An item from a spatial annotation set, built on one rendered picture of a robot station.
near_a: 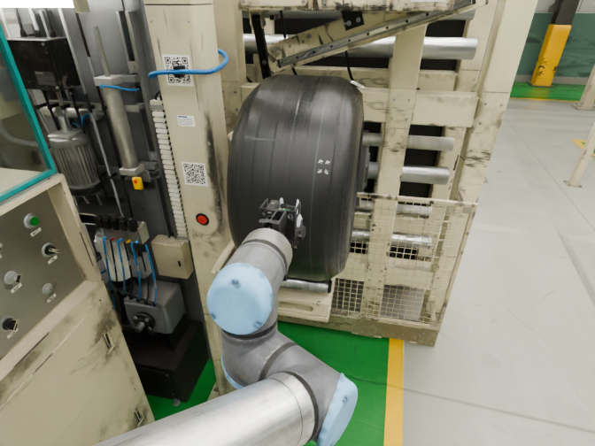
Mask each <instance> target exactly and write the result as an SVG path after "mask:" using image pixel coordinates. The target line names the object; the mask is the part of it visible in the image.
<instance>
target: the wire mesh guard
mask: <svg viewBox="0 0 595 446"><path fill-rule="evenodd" d="M357 197H359V204H360V198H361V197H362V198H367V200H368V198H372V199H374V200H375V199H381V200H390V201H400V202H409V203H419V204H429V205H430V204H436V205H437V206H438V205H444V209H445V206H446V205H447V206H452V210H453V206H456V207H461V208H462V207H466V208H472V209H471V212H470V214H468V217H465V218H467V223H460V224H466V226H465V229H458V230H464V233H463V235H456V236H462V239H461V242H460V247H459V248H457V249H459V251H458V253H452V254H457V257H456V259H454V260H455V263H454V267H453V269H452V270H448V271H452V275H447V276H451V278H450V280H449V284H448V286H446V287H448V288H447V290H446V294H445V296H444V302H443V305H440V306H442V309H441V310H438V311H440V315H439V314H435V315H439V318H438V321H437V323H438V324H437V327H431V325H430V324H424V323H423V322H424V319H423V321H421V322H422V323H418V322H417V321H419V320H415V321H416V322H412V321H411V320H412V319H409V320H410V321H406V320H400V319H392V318H395V317H392V313H395V312H393V309H396V308H394V304H393V308H392V313H391V317H390V319H389V318H385V317H389V316H386V312H388V311H386V312H385V317H384V318H383V317H379V316H382V315H379V316H378V317H376V316H371V315H365V314H358V313H355V312H358V311H355V309H354V313H352V312H349V309H348V312H347V310H343V311H335V310H331V309H335V308H331V307H330V312H329V314H333V315H339V316H345V317H351V318H357V319H368V320H374V321H380V322H386V323H392V324H398V325H404V326H409V327H421V328H427V329H433V330H439V331H440V329H441V326H442V322H443V319H444V314H445V311H446V308H447V304H448V302H449V299H450V296H451V293H452V288H453V284H454V282H455V279H456V275H457V272H458V270H459V266H460V261H461V259H462V255H463V252H464V249H465V246H466V243H467V240H468V235H469V232H470V228H471V226H472V223H473V219H474V216H475V212H476V209H477V206H478V204H477V203H471V202H461V201H452V200H442V199H432V198H423V197H413V196H394V195H385V194H375V193H365V192H357ZM405 207H406V204H405ZM397 208H398V204H397ZM461 208H460V211H461ZM428 211H429V208H428ZM428 211H427V212H419V216H420V213H427V216H428ZM436 211H437V208H436ZM429 214H435V216H436V213H429ZM374 215H380V214H374V213H373V217H374ZM437 215H443V216H444V215H445V214H444V212H443V214H437ZM419 216H418V220H419ZM427 216H426V220H433V223H434V221H441V223H442V219H443V216H442V219H441V220H434V219H435V216H434V219H427ZM446 216H454V215H452V213H451V215H446ZM456 217H463V216H460V214H459V216H456ZM450 219H451V217H450ZM380 220H381V215H380ZM380 220H373V219H372V225H373V221H379V227H380ZM418 220H417V225H416V228H417V226H422V225H418ZM426 220H425V224H426ZM458 220H459V218H458ZM458 220H457V222H452V223H457V224H458V223H459V222H458ZM441 223H440V227H441ZM425 224H424V227H431V226H425ZM457 224H456V226H457ZM379 227H378V233H376V234H377V238H371V233H373V232H368V233H370V238H371V239H378V234H381V233H379ZM432 227H433V224H432ZM440 227H439V230H440ZM439 230H438V233H431V231H432V228H431V231H430V232H424V228H423V232H422V235H423V233H430V235H431V234H437V237H438V234H439ZM430 235H429V238H424V239H430ZM390 247H396V246H391V242H390ZM387 252H389V256H388V257H386V258H388V262H383V263H387V267H384V268H386V273H387V268H389V267H388V263H389V258H390V252H392V251H387ZM386 273H385V279H389V278H386ZM385 279H384V282H380V283H385Z"/></svg>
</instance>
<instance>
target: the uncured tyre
mask: <svg viewBox="0 0 595 446"><path fill-rule="evenodd" d="M363 127H364V104H363V94H362V93H361V92H360V91H359V90H358V89H357V88H356V86H355V85H354V84H352V83H351V81H350V80H347V79H345V78H342V77H339V76H316V75H292V74H277V75H274V76H271V77H267V78H265V79H264V80H263V81H262V82H261V83H260V84H259V85H258V86H257V87H256V88H255V89H254V90H253V91H252V92H251V93H250V94H249V95H248V96H247V97H246V98H245V100H244V101H243V104H242V106H241V109H240V111H239V113H238V116H237V119H236V123H235V127H234V131H233V135H232V139H231V144H230V150H229V156H228V175H227V207H228V223H229V228H230V232H231V235H232V239H233V242H234V245H235V246H236V249H238V248H239V246H240V245H241V244H242V242H243V241H244V239H245V238H246V237H247V235H248V234H249V233H250V232H252V231H254V230H256V229H259V207H260V206H261V205H262V204H263V203H264V202H265V200H266V199H267V198H268V203H270V202H271V200H280V198H282V199H283V203H284V204H287V205H295V209H296V204H297V200H298V201H299V202H301V210H300V215H301V217H302V219H303V225H304V226H305V237H304V238H303V241H298V250H292V259H291V262H290V266H289V271H288V276H287V277H290V278H298V279H304V280H311V281H327V280H331V279H332V278H334V277H335V276H336V275H338V274H339V273H340V272H342V271H343V270H344V268H345V265H346V262H347V258H348V256H349V253H350V248H351V243H352V230H353V222H354V215H355V207H356V199H357V191H358V183H359V167H360V158H361V148H362V138H363ZM252 138H262V139H275V140H282V142H276V141H263V140H252ZM318 157H320V158H332V160H331V168H330V177H328V176H319V175H316V168H317V160H318Z"/></svg>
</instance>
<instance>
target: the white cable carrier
mask: <svg viewBox="0 0 595 446"><path fill-rule="evenodd" d="M150 103H151V104H154V105H163V100H162V99H161V100H160V98H159V97H158V99H157V100H155V99H154V100H150ZM151 110H152V109H151ZM152 111H154V112H153V113H152V116H154V117H155V118H153V120H154V122H156V123H155V127H157V129H156V132H157V133H160V134H157V137H158V138H160V139H158V143H161V144H160V145H159V148H160V149H162V150H161V151H160V153H161V154H163V155H162V156H161V157H162V159H164V160H163V161H162V162H163V164H164V168H165V169H166V170H165V173H167V174H166V178H167V180H166V182H167V183H168V184H167V186H168V187H169V189H168V191H169V192H171V193H169V196H171V198H170V199H171V201H172V202H171V204H172V208H173V210H174V217H175V219H174V220H175V222H176V223H175V225H176V226H178V227H177V230H178V231H177V233H178V236H185V237H189V233H188V229H187V224H186V219H185V215H184V210H183V205H182V197H181V191H180V186H179V181H178V178H177V173H176V169H175V163H174V155H173V151H172V146H171V141H170V136H169V132H168V127H167V123H166V114H165V110H152Z"/></svg>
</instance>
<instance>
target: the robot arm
mask: <svg viewBox="0 0 595 446"><path fill-rule="evenodd" d="M264 205H266V208H263V206H264ZM300 210H301V202H299V201H298V200H297V204H296V209H295V205H287V204H284V203H283V199H282V198H280V200H271V202H270V203H268V198H267V199H266V200H265V202H264V203H263V204H262V205H261V206H260V207H259V229H256V230H254V231H252V232H250V233H249V234H248V235H247V237H246V238H245V239H244V241H243V242H242V244H241V245H240V246H239V248H238V249H237V250H236V252H235V253H234V255H233V256H232V257H231V259H230V260H229V261H228V262H227V264H226V265H225V266H224V268H223V269H222V270H220V271H219V272H218V274H217V275H216V276H215V278H214V280H213V282H212V285H211V287H210V289H209V291H208V294H207V301H206V302H207V308H208V311H209V313H210V315H211V317H212V319H213V321H214V322H215V323H216V324H217V325H218V326H219V327H220V338H221V348H222V353H221V363H222V367H223V370H224V373H225V375H226V378H227V379H228V381H229V383H230V384H231V385H232V386H234V387H235V388H237V390H235V391H233V392H230V393H228V394H226V395H223V396H219V397H217V398H214V399H212V400H210V401H207V402H205V403H202V404H199V405H196V406H194V407H191V408H188V409H187V410H184V411H180V412H177V413H175V414H173V415H171V416H168V417H165V418H163V419H160V420H157V421H154V422H152V423H150V424H148V425H145V426H142V427H138V428H137V429H134V430H131V431H129V432H126V433H125V434H121V435H118V436H115V437H113V438H111V439H109V440H106V441H103V442H100V443H98V444H95V445H92V446H303V445H305V444H306V443H308V442H310V441H311V440H313V441H314V442H315V443H316V446H334V445H335V444H336V442H337V441H338V440H339V438H340V437H341V435H342V434H343V432H344V430H345V429H346V427H347V425H348V423H349V421H350V419H351V417H352V414H353V411H354V408H355V405H356V403H357V398H358V390H357V388H356V386H355V384H354V383H353V382H351V381H350V380H348V379H347V378H346V377H344V374H343V373H339V372H337V371H336V370H334V369H333V368H332V367H330V366H329V365H327V364H325V363H324V362H322V361H321V360H319V359H318V358H317V357H315V356H314V355H312V354H311V353H309V352H308V351H306V350H304V349H303V348H301V347H300V346H298V345H297V344H296V343H295V342H293V341H292V340H291V339H289V338H288V337H286V336H285V335H283V334H281V333H280V332H279V331H278V330H277V315H278V291H279V288H280V286H281V284H282V281H286V280H287V276H288V271H289V266H290V262H291V259H292V247H294V246H297V245H298V241H303V238H304V237H305V226H304V225H303V219H302V217H301V215H300Z"/></svg>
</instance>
